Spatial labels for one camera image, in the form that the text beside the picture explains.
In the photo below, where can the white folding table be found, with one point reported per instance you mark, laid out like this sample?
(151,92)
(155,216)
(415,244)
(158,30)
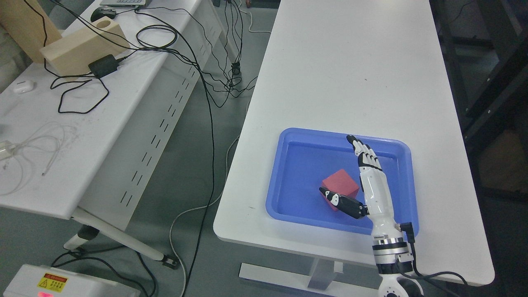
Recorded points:
(88,154)

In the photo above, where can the white box appliance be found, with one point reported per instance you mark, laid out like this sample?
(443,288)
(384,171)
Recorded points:
(45,281)

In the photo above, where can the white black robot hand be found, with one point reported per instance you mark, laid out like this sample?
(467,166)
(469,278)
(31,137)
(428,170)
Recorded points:
(378,206)

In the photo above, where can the robot forearm wrist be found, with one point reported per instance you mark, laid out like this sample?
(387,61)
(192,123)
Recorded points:
(397,266)

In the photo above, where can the white earbuds case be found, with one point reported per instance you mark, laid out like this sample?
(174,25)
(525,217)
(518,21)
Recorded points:
(24,86)

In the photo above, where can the wooden block holder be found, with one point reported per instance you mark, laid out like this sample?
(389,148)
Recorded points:
(72,54)

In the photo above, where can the black metal shelf rack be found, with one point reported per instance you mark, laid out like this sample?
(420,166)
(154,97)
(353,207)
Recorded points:
(493,117)

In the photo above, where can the white height desk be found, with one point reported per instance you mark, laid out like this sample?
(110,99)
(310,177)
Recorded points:
(370,68)

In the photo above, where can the black power adapter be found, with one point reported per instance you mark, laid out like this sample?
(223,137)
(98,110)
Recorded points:
(104,66)

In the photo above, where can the blue tray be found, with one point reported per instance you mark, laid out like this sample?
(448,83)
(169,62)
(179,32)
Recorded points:
(304,158)

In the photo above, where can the black computer mouse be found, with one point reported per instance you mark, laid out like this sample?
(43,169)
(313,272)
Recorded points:
(103,11)

